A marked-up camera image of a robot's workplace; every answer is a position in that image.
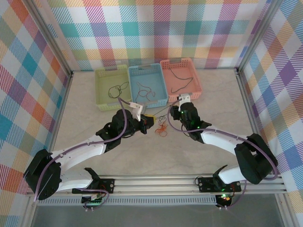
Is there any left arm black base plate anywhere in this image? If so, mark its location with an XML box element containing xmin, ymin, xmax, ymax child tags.
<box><xmin>72</xmin><ymin>179</ymin><xmax>116</xmax><ymax>194</ymax></box>

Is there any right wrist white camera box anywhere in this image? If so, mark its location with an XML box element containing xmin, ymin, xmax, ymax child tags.
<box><xmin>178</xmin><ymin>93</ymin><xmax>191</xmax><ymax>112</ymax></box>

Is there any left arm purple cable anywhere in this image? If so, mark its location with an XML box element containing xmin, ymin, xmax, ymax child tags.
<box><xmin>34</xmin><ymin>97</ymin><xmax>133</xmax><ymax>211</ymax></box>

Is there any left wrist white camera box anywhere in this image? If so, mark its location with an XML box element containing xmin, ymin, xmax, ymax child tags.
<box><xmin>129</xmin><ymin>102</ymin><xmax>145</xmax><ymax>121</ymax></box>

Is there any blue plastic basket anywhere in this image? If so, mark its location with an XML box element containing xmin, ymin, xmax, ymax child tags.
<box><xmin>128</xmin><ymin>63</ymin><xmax>169</xmax><ymax>109</ymax></box>

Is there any grey slotted cable duct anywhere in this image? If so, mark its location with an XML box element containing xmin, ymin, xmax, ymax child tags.
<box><xmin>37</xmin><ymin>197</ymin><xmax>218</xmax><ymax>206</ymax></box>

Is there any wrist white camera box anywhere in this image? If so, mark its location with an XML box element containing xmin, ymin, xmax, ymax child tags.
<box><xmin>129</xmin><ymin>102</ymin><xmax>145</xmax><ymax>121</ymax></box>
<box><xmin>178</xmin><ymin>93</ymin><xmax>191</xmax><ymax>112</ymax></box>

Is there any left aluminium frame post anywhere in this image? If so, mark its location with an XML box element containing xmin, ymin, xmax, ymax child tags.
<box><xmin>26</xmin><ymin>0</ymin><xmax>74</xmax><ymax>75</ymax></box>

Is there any red-brown thin cable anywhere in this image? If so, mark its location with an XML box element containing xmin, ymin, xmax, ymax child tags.
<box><xmin>135</xmin><ymin>81</ymin><xmax>156</xmax><ymax>103</ymax></box>

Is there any aluminium frame post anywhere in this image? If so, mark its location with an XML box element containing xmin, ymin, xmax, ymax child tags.
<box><xmin>236</xmin><ymin>0</ymin><xmax>285</xmax><ymax>71</ymax></box>
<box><xmin>26</xmin><ymin>0</ymin><xmax>74</xmax><ymax>75</ymax></box>

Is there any pink plastic basket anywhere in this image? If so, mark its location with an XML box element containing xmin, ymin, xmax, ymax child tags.
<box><xmin>160</xmin><ymin>58</ymin><xmax>203</xmax><ymax>101</ymax></box>

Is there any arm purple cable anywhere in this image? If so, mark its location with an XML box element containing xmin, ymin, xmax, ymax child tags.
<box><xmin>167</xmin><ymin>100</ymin><xmax>279</xmax><ymax>210</ymax></box>
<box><xmin>34</xmin><ymin>97</ymin><xmax>133</xmax><ymax>211</ymax></box>

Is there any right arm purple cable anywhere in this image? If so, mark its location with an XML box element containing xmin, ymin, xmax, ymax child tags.
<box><xmin>167</xmin><ymin>100</ymin><xmax>279</xmax><ymax>210</ymax></box>

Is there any right aluminium frame post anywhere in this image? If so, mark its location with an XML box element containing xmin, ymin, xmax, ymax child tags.
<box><xmin>236</xmin><ymin>0</ymin><xmax>285</xmax><ymax>71</ymax></box>

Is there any dark green thin cable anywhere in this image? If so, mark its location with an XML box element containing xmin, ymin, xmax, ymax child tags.
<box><xmin>168</xmin><ymin>68</ymin><xmax>194</xmax><ymax>94</ymax></box>

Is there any orange thin cable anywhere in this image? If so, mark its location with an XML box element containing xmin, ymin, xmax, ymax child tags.
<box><xmin>153</xmin><ymin>124</ymin><xmax>169</xmax><ymax>137</ymax></box>

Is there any aluminium side rail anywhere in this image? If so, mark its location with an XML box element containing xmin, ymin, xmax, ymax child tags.
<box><xmin>235</xmin><ymin>68</ymin><xmax>270</xmax><ymax>175</ymax></box>
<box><xmin>41</xmin><ymin>70</ymin><xmax>74</xmax><ymax>177</ymax></box>

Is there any aluminium mounting rail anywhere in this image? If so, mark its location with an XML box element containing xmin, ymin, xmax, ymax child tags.
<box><xmin>26</xmin><ymin>174</ymin><xmax>288</xmax><ymax>196</ymax></box>

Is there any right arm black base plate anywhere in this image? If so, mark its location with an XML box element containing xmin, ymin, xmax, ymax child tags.
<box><xmin>198</xmin><ymin>176</ymin><xmax>242</xmax><ymax>192</ymax></box>

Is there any right aluminium side rail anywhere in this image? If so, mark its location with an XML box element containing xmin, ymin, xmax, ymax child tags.
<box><xmin>235</xmin><ymin>68</ymin><xmax>270</xmax><ymax>175</ymax></box>

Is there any left aluminium side rail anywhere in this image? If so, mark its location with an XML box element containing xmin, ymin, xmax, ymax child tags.
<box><xmin>41</xmin><ymin>70</ymin><xmax>74</xmax><ymax>177</ymax></box>

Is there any green plastic basket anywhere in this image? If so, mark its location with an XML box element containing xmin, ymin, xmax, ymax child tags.
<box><xmin>94</xmin><ymin>65</ymin><xmax>133</xmax><ymax>112</ymax></box>

